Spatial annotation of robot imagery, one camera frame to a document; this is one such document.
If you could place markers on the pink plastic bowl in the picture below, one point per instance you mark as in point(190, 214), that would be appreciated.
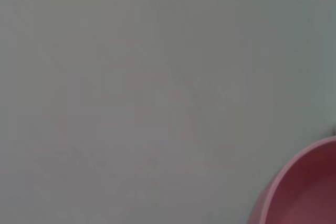
point(304, 190)

